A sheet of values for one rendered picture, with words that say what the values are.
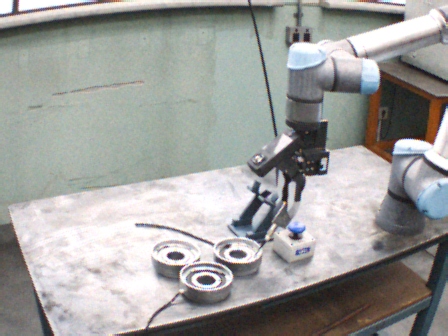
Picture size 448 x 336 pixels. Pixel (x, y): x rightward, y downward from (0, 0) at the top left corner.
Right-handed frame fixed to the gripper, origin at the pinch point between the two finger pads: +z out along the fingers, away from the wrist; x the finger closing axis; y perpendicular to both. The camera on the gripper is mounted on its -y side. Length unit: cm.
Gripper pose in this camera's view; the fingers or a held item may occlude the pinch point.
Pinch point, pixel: (285, 210)
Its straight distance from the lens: 126.6
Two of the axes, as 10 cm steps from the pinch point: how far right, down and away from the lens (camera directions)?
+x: -4.3, -3.9, 8.2
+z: -0.5, 9.1, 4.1
